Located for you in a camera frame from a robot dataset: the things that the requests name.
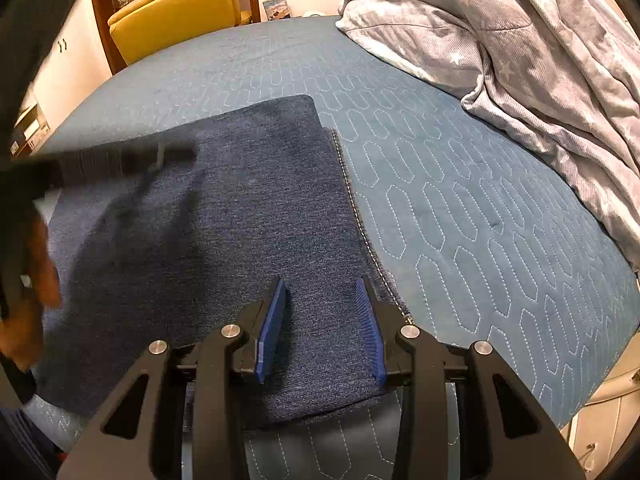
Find blue quilted bed cover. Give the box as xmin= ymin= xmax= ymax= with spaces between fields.
xmin=25 ymin=14 xmax=640 ymax=480

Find yellow armchair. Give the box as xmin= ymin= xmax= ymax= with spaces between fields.
xmin=107 ymin=0 xmax=253 ymax=67

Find grey star print pillow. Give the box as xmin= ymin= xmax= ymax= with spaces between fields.
xmin=336 ymin=0 xmax=503 ymax=98

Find person's left hand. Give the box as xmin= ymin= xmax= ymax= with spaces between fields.
xmin=0 ymin=205 xmax=64 ymax=372

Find grey star print duvet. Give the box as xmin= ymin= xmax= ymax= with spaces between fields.
xmin=450 ymin=0 xmax=640 ymax=273

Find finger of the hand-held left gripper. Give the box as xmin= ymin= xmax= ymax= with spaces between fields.
xmin=52 ymin=141 xmax=197 ymax=183

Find brown wooden window frame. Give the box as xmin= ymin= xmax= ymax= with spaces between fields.
xmin=87 ymin=0 xmax=262 ymax=77

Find blue denim pants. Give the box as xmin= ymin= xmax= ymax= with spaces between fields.
xmin=35 ymin=94 xmax=417 ymax=427

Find small picture card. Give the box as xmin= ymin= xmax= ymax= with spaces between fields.
xmin=261 ymin=0 xmax=292 ymax=22

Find cream nightstand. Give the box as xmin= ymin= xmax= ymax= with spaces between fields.
xmin=560 ymin=345 xmax=640 ymax=480

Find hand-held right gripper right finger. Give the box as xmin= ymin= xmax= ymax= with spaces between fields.
xmin=355 ymin=276 xmax=587 ymax=480

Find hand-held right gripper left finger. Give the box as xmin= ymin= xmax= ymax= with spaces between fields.
xmin=57 ymin=276 xmax=288 ymax=480

